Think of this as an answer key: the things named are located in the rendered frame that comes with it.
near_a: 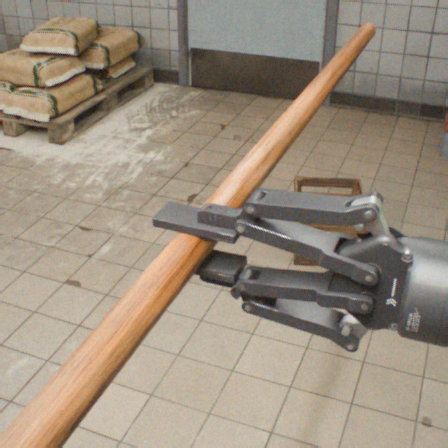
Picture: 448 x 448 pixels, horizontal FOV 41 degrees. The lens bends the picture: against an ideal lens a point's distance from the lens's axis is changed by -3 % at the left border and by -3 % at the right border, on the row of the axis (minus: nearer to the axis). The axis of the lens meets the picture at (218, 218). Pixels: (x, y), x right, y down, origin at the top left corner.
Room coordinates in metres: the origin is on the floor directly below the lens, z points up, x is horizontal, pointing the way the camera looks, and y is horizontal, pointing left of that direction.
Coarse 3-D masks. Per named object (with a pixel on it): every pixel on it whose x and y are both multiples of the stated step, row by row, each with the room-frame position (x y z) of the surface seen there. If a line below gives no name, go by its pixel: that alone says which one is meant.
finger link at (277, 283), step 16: (256, 272) 0.40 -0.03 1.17; (272, 272) 0.40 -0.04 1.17; (288, 272) 0.39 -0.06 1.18; (304, 272) 0.39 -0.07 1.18; (240, 288) 0.39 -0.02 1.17; (256, 288) 0.38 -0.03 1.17; (272, 288) 0.38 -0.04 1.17; (288, 288) 0.37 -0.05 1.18; (304, 288) 0.37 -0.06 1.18; (320, 288) 0.37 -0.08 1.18; (320, 304) 0.36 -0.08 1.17; (336, 304) 0.36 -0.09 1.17; (352, 304) 0.35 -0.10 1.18; (368, 304) 0.34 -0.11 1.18
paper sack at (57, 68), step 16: (0, 64) 3.63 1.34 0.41; (16, 64) 3.58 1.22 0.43; (32, 64) 3.53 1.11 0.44; (48, 64) 3.55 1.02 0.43; (64, 64) 3.62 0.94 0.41; (80, 64) 3.73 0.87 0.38; (0, 80) 3.66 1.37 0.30; (16, 80) 3.57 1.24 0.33; (32, 80) 3.51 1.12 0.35; (48, 80) 3.47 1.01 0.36; (64, 80) 3.55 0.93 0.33
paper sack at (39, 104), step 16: (80, 80) 3.68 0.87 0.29; (96, 80) 3.79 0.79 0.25; (16, 96) 3.47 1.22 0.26; (32, 96) 3.43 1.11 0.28; (48, 96) 3.41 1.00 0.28; (64, 96) 3.48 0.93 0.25; (80, 96) 3.62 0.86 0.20; (16, 112) 3.41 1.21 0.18; (32, 112) 3.38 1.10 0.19; (48, 112) 3.35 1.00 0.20
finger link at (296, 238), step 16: (240, 224) 0.39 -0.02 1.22; (256, 224) 0.39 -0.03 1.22; (272, 224) 0.39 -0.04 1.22; (288, 224) 0.39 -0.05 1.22; (256, 240) 0.38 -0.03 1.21; (272, 240) 0.38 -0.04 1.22; (288, 240) 0.38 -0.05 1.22; (304, 240) 0.37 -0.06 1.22; (320, 240) 0.38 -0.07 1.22; (336, 240) 0.38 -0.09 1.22; (304, 256) 0.37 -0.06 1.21; (320, 256) 0.37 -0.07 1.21; (336, 256) 0.36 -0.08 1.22; (336, 272) 0.36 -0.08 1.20; (352, 272) 0.35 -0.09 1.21; (368, 272) 0.35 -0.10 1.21
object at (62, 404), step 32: (320, 96) 0.75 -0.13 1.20; (288, 128) 0.63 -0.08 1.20; (256, 160) 0.54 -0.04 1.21; (224, 192) 0.47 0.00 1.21; (160, 256) 0.37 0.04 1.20; (192, 256) 0.38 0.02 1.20; (160, 288) 0.34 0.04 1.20; (128, 320) 0.30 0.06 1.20; (96, 352) 0.27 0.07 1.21; (128, 352) 0.28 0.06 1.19; (64, 384) 0.24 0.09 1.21; (96, 384) 0.25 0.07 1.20; (32, 416) 0.22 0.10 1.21; (64, 416) 0.22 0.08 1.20
